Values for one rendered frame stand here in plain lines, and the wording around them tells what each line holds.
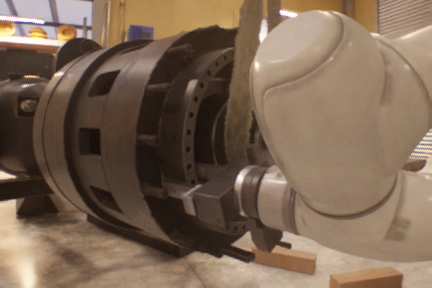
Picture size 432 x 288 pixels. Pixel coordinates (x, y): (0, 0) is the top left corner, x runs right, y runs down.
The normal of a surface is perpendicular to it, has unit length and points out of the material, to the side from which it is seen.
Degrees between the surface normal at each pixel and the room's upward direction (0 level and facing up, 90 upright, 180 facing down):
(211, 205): 110
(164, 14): 90
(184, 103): 70
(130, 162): 98
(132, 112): 79
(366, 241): 123
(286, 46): 55
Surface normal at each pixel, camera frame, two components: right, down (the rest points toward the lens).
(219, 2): 0.38, 0.00
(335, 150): -0.08, 0.61
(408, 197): -0.46, -0.61
